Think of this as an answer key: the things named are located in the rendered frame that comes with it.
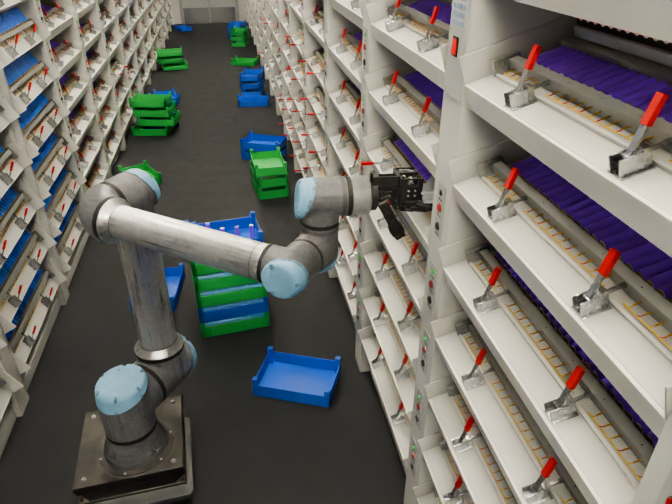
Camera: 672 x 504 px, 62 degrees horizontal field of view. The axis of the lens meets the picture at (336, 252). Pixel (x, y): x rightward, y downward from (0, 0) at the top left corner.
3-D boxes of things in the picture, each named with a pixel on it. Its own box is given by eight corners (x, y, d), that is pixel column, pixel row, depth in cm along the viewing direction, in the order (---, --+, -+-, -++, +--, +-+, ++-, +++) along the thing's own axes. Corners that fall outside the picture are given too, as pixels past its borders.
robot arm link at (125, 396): (93, 433, 168) (79, 389, 160) (132, 396, 182) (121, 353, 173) (132, 449, 163) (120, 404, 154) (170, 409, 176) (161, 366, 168)
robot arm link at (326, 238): (287, 272, 131) (287, 226, 125) (309, 250, 140) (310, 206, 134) (324, 282, 128) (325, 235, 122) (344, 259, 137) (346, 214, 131)
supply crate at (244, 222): (189, 260, 223) (187, 242, 219) (186, 236, 239) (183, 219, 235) (264, 248, 230) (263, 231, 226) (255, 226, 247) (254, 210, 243)
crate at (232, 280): (195, 293, 231) (192, 276, 227) (191, 268, 247) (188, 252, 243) (266, 281, 238) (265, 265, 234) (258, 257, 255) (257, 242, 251)
